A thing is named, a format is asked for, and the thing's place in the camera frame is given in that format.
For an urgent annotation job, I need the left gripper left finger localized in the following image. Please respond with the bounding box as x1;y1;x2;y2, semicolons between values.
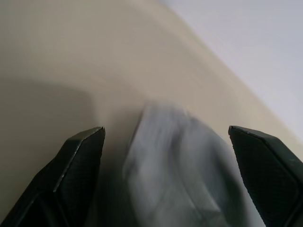
0;126;106;227

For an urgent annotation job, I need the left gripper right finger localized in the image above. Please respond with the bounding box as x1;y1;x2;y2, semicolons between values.
228;125;303;227

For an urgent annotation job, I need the silver round motor lid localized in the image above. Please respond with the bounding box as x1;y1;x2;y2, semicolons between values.
122;103;266;227

